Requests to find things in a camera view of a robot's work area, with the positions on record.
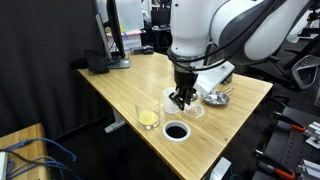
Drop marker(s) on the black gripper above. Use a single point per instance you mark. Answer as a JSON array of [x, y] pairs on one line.
[[185, 77]]

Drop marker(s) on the white plastic cup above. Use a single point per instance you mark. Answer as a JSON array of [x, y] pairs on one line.
[[169, 105]]

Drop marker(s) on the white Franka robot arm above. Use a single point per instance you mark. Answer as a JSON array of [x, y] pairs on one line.
[[190, 26]]

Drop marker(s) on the clear glass cup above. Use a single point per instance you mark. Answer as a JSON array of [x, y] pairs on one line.
[[148, 117]]

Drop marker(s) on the clear glass dish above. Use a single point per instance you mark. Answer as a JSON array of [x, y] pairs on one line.
[[194, 112]]

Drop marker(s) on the black computer mouse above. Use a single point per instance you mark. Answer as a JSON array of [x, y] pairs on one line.
[[149, 49]]

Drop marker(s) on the black flat device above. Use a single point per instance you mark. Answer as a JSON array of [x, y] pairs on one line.
[[137, 51]]

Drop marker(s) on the white desk leg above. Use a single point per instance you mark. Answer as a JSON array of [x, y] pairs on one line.
[[116, 121]]

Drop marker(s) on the white printed cardboard box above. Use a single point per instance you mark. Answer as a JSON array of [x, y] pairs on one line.
[[132, 41]]

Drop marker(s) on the white box casing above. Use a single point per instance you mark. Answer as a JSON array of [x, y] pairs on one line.
[[220, 168]]

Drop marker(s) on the black office chair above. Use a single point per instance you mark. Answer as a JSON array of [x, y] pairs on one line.
[[263, 71]]

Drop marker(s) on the pink bin lid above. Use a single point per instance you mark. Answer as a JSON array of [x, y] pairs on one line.
[[131, 32]]

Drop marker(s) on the black background monitor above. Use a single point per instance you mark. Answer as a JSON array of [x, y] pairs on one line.
[[161, 16]]

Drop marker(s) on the black computer monitor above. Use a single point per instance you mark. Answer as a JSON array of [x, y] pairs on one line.
[[115, 33]]

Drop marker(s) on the black rounded object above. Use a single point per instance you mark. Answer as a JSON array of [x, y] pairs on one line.
[[78, 63]]

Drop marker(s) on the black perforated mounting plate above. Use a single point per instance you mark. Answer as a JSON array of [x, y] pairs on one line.
[[283, 146]]

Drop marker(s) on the grey mesh office chair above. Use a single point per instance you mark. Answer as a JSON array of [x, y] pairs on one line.
[[305, 71]]

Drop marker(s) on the black curtain divider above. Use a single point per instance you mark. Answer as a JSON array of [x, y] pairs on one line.
[[40, 66]]

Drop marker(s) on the wooden side table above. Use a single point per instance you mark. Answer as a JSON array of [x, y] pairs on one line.
[[23, 150]]

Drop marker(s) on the white power strip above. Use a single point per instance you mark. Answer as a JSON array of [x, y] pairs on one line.
[[2, 166]]

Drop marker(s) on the white wrist camera mount bar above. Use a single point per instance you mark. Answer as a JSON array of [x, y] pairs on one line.
[[215, 78]]

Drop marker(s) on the aluminium bracket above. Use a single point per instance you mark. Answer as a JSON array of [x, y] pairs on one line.
[[310, 170], [313, 133]]

